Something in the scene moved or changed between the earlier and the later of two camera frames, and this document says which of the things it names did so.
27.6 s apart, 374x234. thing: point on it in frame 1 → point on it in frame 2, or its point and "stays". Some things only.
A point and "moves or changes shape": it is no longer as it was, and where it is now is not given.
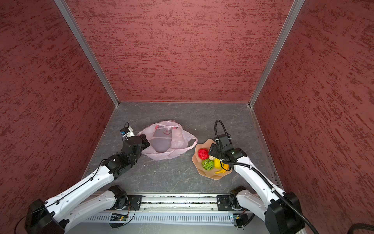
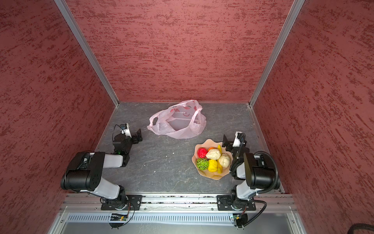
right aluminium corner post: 297,6 stays
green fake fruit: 208,164 → 202,164
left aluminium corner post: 73,26 stays
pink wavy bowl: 198,161 stays
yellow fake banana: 225,166 moves or changes shape
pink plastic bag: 166,138 → 181,121
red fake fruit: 203,153 stays
